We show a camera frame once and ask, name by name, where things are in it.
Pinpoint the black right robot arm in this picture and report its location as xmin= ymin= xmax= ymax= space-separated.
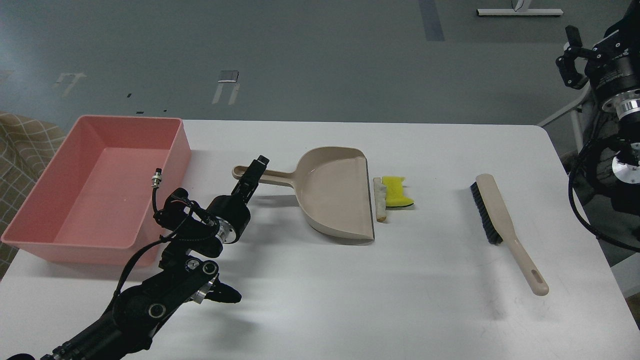
xmin=555 ymin=0 xmax=640 ymax=253

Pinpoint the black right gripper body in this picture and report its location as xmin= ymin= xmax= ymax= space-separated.
xmin=587 ymin=28 xmax=639 ymax=113

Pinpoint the white bread crust piece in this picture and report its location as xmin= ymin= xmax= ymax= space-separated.
xmin=372 ymin=177 xmax=387 ymax=223

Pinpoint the white floor stand base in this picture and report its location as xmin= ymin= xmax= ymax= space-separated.
xmin=476 ymin=0 xmax=565 ymax=18

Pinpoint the beige hand brush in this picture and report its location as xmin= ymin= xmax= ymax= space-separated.
xmin=470 ymin=173 xmax=550 ymax=297

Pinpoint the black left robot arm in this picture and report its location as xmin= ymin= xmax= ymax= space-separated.
xmin=43 ymin=155 xmax=269 ymax=360

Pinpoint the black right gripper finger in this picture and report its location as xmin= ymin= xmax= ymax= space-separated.
xmin=605 ymin=0 xmax=640 ymax=37
xmin=556 ymin=25 xmax=598 ymax=90

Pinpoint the yellow sponge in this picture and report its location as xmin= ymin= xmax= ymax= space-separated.
xmin=381 ymin=175 xmax=415 ymax=208

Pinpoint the white chair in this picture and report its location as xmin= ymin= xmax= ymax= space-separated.
xmin=537 ymin=85 xmax=598 ymax=153

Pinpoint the beige plastic dustpan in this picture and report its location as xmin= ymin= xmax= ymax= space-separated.
xmin=258 ymin=146 xmax=375 ymax=244

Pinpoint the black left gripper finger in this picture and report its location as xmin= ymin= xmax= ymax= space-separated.
xmin=231 ymin=176 xmax=257 ymax=205
xmin=242 ymin=155 xmax=270 ymax=187

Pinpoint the beige checkered cloth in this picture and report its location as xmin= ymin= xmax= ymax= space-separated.
xmin=0 ymin=112 xmax=68 ymax=278

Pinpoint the pink plastic bin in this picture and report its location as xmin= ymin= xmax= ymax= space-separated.
xmin=1 ymin=115 xmax=191 ymax=266

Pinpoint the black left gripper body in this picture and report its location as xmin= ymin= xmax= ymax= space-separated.
xmin=206 ymin=194 xmax=250 ymax=244

